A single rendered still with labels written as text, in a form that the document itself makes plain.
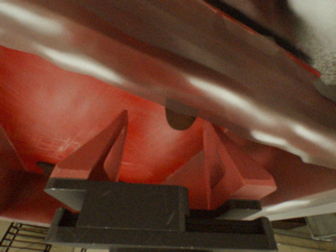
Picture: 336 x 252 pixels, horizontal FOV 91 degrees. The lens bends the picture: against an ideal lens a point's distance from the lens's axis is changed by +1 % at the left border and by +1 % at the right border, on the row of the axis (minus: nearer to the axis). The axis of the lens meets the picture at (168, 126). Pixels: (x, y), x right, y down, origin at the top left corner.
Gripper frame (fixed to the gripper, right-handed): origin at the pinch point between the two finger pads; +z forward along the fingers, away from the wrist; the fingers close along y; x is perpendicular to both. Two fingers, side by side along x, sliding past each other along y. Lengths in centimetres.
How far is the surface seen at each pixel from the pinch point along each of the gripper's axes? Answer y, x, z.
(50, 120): 15.8, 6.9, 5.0
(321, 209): -43, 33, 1
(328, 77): -14.4, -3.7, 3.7
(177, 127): -1.6, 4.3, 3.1
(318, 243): -494, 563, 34
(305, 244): -442, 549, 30
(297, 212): -40, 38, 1
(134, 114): 3.9, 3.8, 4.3
